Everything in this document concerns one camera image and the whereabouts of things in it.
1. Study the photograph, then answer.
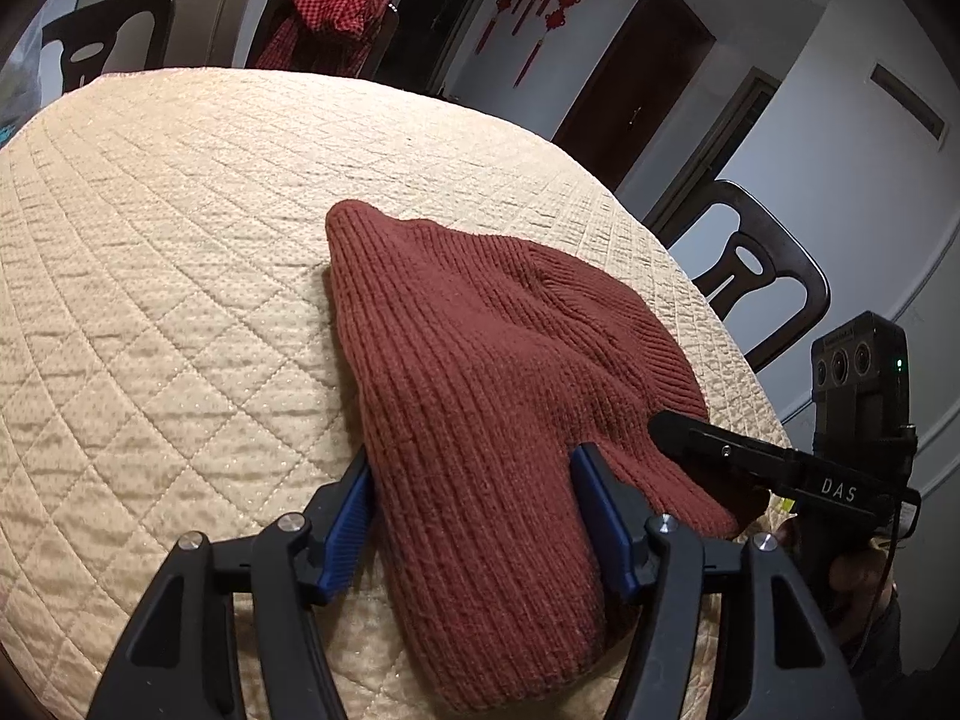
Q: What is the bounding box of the rust red knit sweater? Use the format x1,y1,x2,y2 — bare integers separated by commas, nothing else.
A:
325,200,750,710

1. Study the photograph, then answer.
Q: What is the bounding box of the right hand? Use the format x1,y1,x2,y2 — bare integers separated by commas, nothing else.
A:
771,515,902,650

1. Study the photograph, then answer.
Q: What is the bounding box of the black chair at right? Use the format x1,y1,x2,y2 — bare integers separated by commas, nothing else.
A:
659,179,832,372

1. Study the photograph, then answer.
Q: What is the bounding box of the beige quilted table cover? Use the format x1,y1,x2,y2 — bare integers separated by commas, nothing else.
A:
2,68,788,718

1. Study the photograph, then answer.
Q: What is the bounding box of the dark red door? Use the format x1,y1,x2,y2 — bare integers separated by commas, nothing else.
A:
553,0,716,190

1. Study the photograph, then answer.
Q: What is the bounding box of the grey plastic bag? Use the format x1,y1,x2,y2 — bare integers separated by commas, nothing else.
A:
0,31,43,143

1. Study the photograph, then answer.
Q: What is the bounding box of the chair with red garment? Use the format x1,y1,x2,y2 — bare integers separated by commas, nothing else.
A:
245,0,401,80

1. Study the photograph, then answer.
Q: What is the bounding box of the black chair behind table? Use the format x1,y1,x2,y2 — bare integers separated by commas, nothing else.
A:
43,0,176,94

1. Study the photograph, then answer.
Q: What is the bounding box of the black camera box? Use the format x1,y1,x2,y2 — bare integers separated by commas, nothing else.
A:
811,310,918,486

